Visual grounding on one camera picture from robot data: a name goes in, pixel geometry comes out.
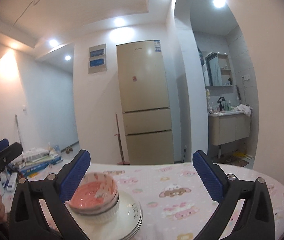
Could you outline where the stack of books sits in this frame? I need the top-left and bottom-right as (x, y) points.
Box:
(9, 148), (63, 177)

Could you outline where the pink strawberry rabbit bowl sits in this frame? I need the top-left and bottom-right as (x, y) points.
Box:
(67, 172), (119, 211)

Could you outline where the beige three-door refrigerator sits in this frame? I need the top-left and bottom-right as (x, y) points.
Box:
(117, 40), (174, 165)

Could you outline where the pink cartoon tablecloth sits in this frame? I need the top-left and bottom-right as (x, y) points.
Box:
(26, 162), (284, 240)

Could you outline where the bathroom mirror cabinet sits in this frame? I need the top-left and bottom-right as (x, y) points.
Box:
(202, 51), (234, 87)

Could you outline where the patterned bathroom floor mat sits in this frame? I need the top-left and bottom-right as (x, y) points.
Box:
(213, 154), (249, 167)

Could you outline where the white ribbed bowl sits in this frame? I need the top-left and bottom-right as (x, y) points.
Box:
(68, 196), (120, 224)

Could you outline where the beige bathroom vanity cabinet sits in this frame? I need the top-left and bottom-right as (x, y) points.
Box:
(208, 111), (251, 146)

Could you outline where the electrical panel box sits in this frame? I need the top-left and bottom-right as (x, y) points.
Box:
(88, 44), (107, 74)

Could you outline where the red broom and dustpan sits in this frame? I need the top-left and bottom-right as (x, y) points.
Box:
(114, 113), (130, 165)

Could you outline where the white cartoon cat plate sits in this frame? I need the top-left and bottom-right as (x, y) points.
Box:
(67, 191), (143, 239)

